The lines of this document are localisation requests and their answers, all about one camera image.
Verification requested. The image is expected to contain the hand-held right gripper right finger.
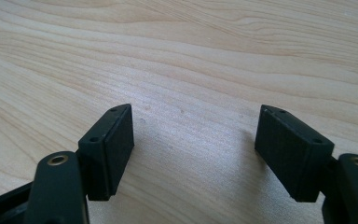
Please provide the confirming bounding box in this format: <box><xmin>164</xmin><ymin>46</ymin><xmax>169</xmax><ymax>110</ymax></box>
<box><xmin>254</xmin><ymin>104</ymin><xmax>338</xmax><ymax>203</ymax></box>

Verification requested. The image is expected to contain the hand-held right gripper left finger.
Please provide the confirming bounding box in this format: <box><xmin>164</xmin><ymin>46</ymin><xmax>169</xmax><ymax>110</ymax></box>
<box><xmin>76</xmin><ymin>103</ymin><xmax>135</xmax><ymax>202</ymax></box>

